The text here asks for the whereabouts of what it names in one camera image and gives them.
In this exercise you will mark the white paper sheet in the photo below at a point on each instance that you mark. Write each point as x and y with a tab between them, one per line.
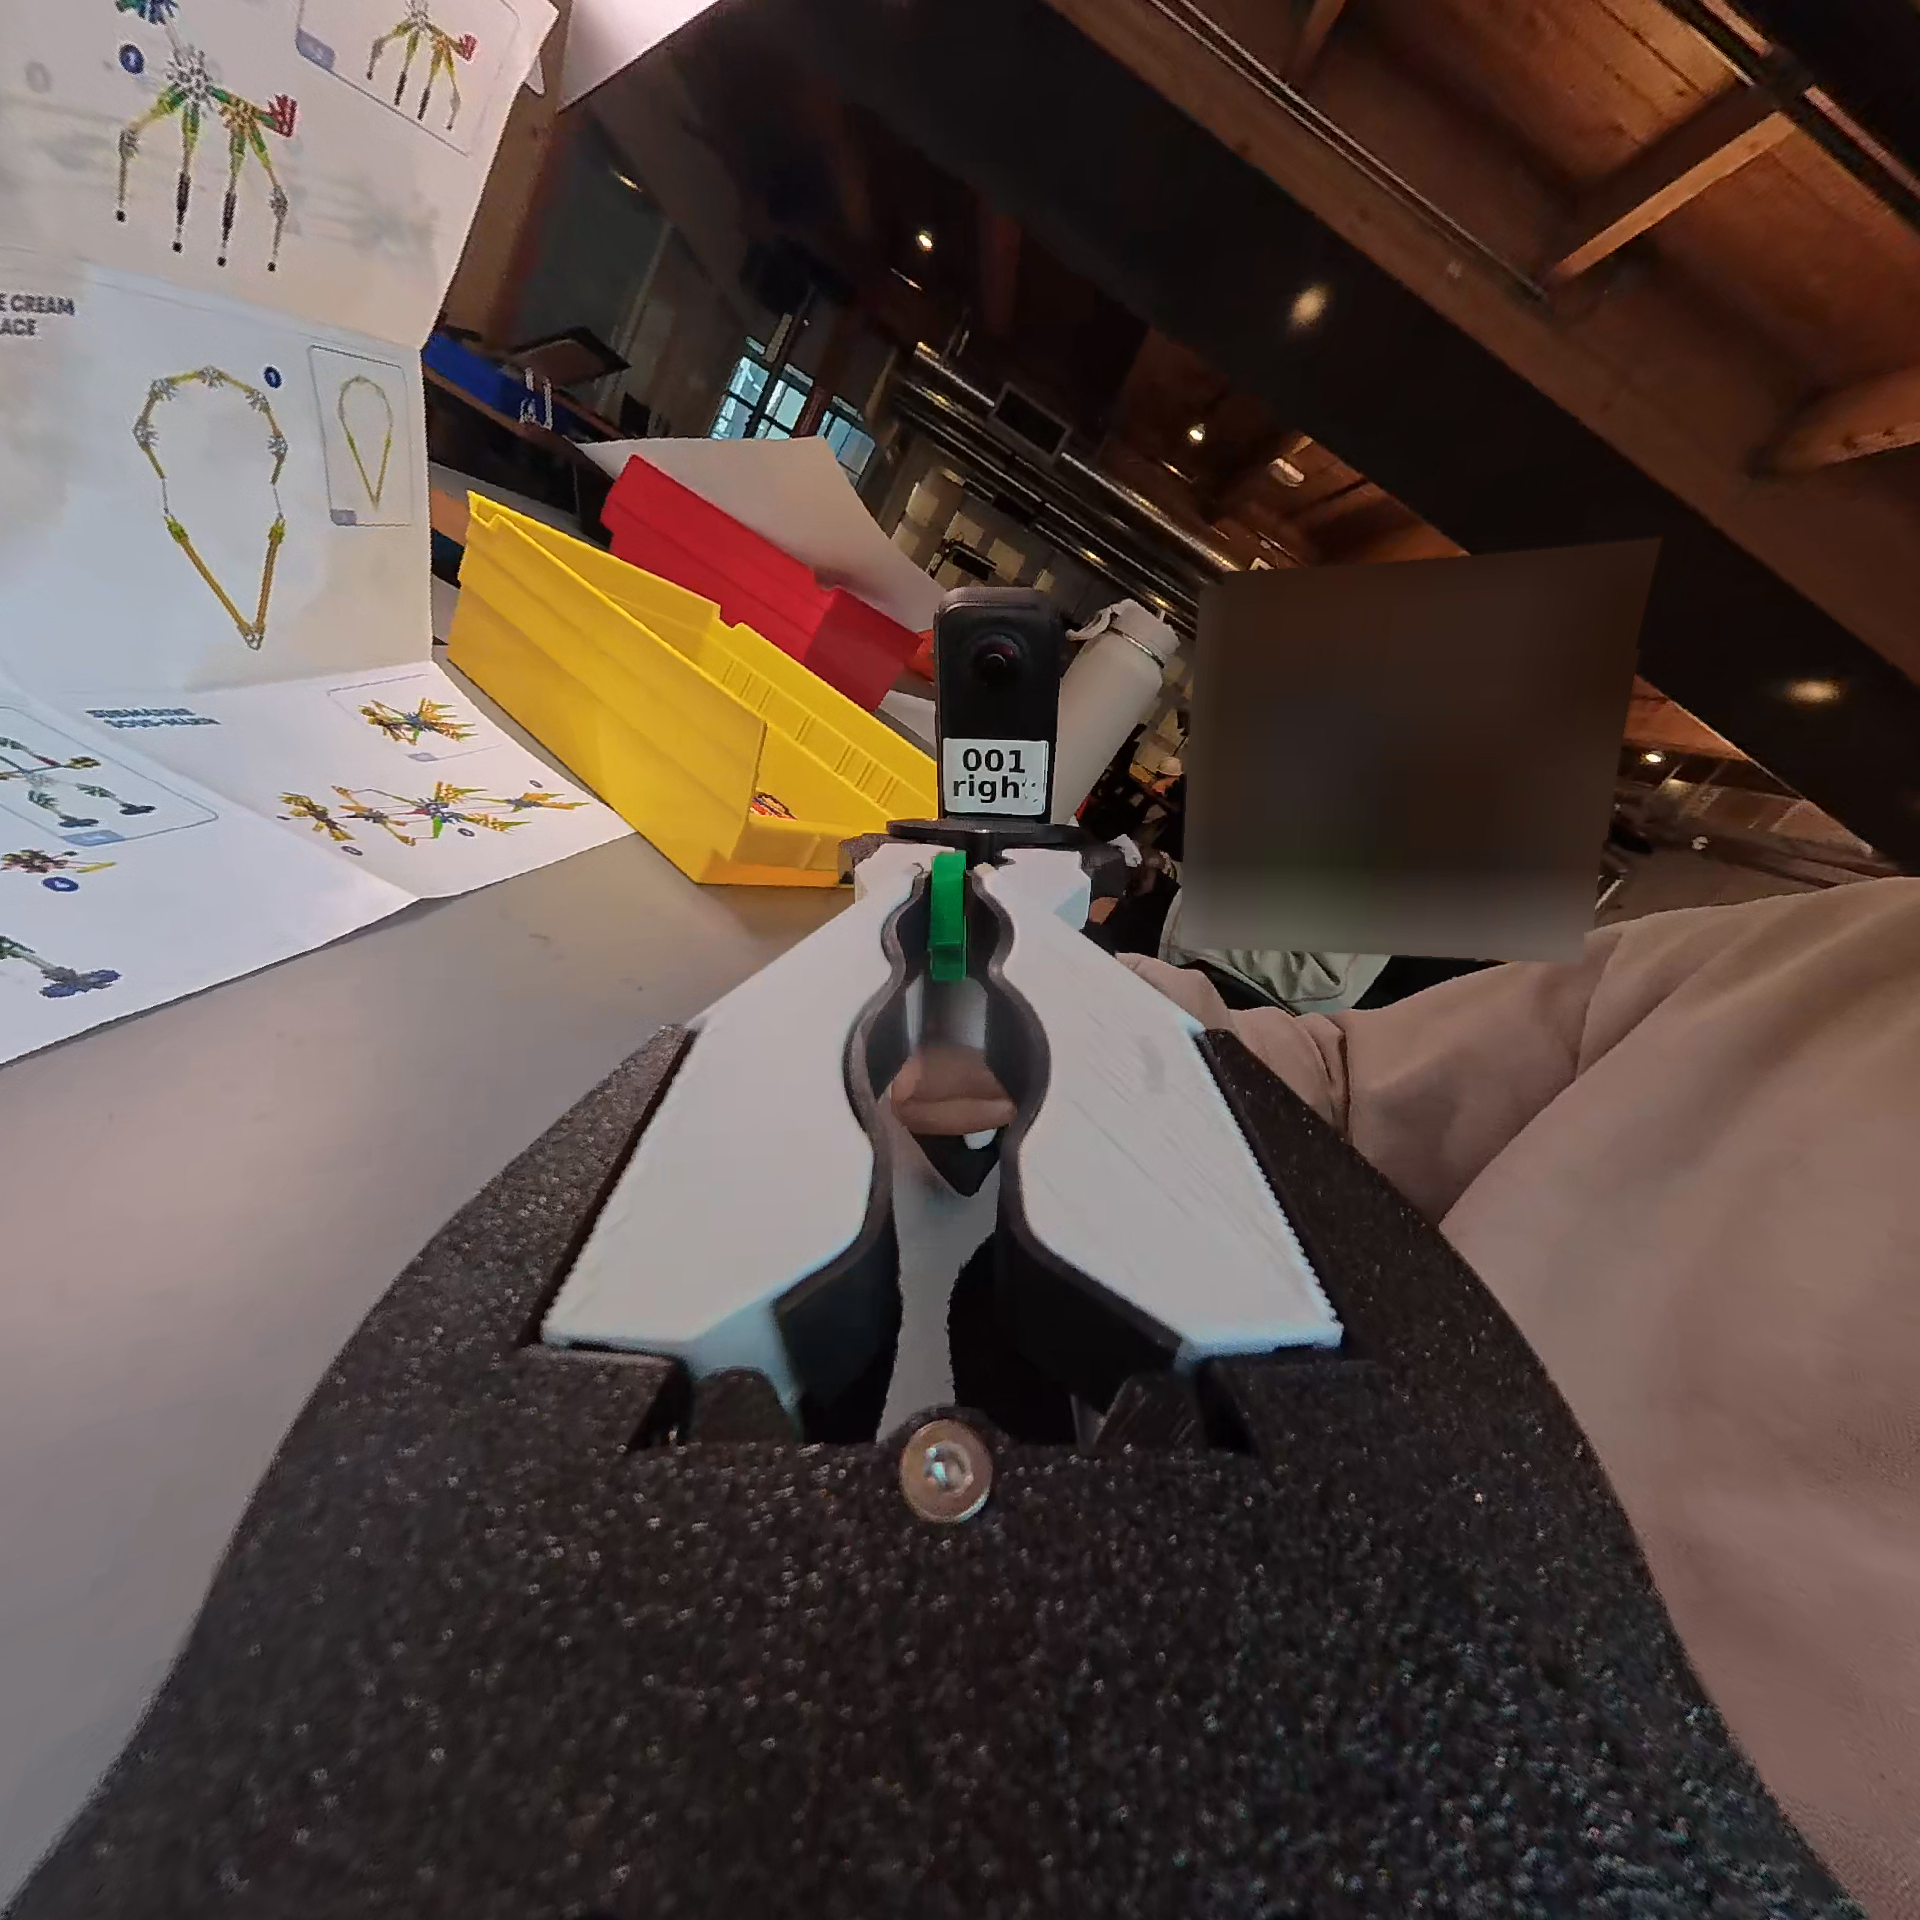
782	492

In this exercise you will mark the person's right hand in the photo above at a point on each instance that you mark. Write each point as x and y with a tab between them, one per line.
956	1077

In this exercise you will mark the green toy connector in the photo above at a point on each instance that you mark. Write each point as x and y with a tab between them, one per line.
952	918

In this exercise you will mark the white cylindrical bottle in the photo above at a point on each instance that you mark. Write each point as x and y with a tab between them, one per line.
1117	704

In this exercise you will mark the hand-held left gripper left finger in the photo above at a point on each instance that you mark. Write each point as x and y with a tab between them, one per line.
719	1200

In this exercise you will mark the red storage bin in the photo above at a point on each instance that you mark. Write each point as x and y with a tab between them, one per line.
782	600

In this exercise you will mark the blue storage bin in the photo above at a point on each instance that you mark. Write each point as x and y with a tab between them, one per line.
486	375

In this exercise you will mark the stacked yellow storage bins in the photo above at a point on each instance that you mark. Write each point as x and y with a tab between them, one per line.
662	704

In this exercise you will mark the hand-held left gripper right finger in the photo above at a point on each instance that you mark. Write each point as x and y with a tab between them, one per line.
1173	1200

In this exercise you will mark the grey desk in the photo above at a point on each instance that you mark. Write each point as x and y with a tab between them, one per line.
271	1258

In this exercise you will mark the person's right forearm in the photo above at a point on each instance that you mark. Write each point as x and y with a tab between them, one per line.
1564	1053

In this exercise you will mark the toy instruction poster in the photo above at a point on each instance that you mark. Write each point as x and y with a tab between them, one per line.
148	539

